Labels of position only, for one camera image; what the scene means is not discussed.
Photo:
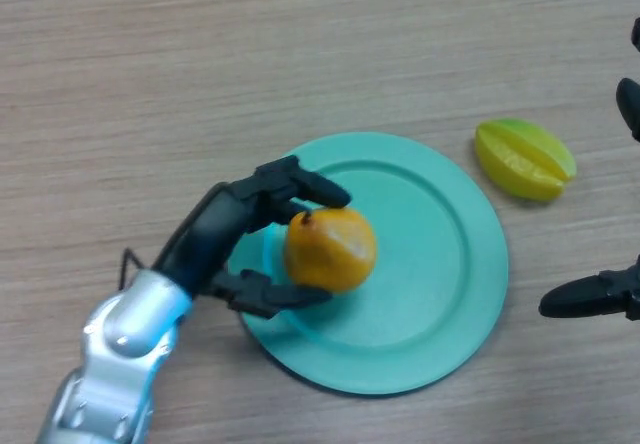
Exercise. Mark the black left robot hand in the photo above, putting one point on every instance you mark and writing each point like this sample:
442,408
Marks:
210,239

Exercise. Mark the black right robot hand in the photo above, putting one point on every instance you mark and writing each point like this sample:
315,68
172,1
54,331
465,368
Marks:
585,296

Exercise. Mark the yellow pear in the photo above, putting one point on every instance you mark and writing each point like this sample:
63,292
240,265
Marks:
327,251

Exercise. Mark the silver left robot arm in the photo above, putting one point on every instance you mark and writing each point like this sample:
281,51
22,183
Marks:
120,344

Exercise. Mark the green round plate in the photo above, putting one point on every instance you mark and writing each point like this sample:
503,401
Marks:
425,274

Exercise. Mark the yellow-green starfruit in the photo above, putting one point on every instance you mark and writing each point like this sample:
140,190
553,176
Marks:
525,161

